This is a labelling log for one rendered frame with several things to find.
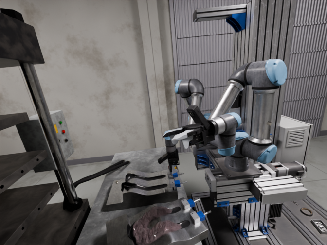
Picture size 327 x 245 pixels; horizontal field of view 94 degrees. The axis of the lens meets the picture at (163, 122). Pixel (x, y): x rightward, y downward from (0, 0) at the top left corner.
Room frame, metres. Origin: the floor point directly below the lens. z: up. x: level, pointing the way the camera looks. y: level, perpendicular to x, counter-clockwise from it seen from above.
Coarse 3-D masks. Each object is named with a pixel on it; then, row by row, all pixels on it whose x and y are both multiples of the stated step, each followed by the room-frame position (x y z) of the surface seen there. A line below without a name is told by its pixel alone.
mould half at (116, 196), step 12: (120, 180) 1.09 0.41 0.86; (132, 180) 0.98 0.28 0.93; (144, 180) 1.01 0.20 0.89; (156, 180) 1.01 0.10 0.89; (168, 180) 0.99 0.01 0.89; (120, 192) 0.95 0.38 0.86; (132, 192) 0.86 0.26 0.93; (144, 192) 0.88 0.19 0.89; (156, 192) 0.88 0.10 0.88; (168, 192) 0.87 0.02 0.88; (108, 204) 0.85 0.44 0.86; (120, 204) 0.85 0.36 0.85; (132, 204) 0.86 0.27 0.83; (144, 204) 0.86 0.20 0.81
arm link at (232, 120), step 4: (220, 116) 0.63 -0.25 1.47; (224, 116) 0.62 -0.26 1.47; (228, 116) 0.63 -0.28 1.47; (232, 116) 0.63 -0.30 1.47; (236, 116) 0.64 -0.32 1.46; (224, 120) 0.60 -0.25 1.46; (228, 120) 0.61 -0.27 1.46; (232, 120) 0.61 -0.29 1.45; (236, 120) 0.62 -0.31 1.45; (240, 120) 0.63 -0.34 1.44; (228, 124) 0.60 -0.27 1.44; (232, 124) 0.61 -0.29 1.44; (236, 124) 0.62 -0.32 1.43; (228, 128) 0.60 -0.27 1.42; (232, 128) 0.61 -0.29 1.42; (224, 132) 0.62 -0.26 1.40; (228, 132) 0.61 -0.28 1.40; (232, 132) 0.61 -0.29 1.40
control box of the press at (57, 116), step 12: (36, 120) 1.01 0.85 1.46; (60, 120) 1.25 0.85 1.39; (24, 132) 1.01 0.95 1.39; (36, 132) 1.01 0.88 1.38; (60, 132) 1.20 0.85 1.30; (24, 144) 1.01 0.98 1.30; (36, 144) 1.01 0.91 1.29; (48, 144) 1.02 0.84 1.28; (60, 144) 1.15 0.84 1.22; (72, 144) 1.30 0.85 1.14; (48, 156) 1.01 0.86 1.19; (36, 168) 1.01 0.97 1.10; (48, 168) 1.01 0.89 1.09; (60, 180) 1.13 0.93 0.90
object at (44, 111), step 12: (24, 72) 0.91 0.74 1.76; (36, 84) 0.93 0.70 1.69; (36, 96) 0.92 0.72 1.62; (36, 108) 0.91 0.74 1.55; (48, 108) 0.96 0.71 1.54; (48, 120) 0.93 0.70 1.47; (48, 132) 0.91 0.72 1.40; (60, 156) 0.93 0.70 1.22; (60, 168) 0.91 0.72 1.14; (72, 180) 0.95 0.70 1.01; (72, 192) 0.92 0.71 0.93; (72, 204) 0.91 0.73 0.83
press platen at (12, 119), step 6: (6, 114) 0.90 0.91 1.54; (12, 114) 0.87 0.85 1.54; (18, 114) 0.85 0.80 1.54; (24, 114) 0.89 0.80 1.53; (0, 120) 0.74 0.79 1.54; (6, 120) 0.77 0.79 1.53; (12, 120) 0.80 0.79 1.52; (18, 120) 0.83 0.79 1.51; (24, 120) 0.87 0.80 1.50; (0, 126) 0.73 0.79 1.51; (6, 126) 0.75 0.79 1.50
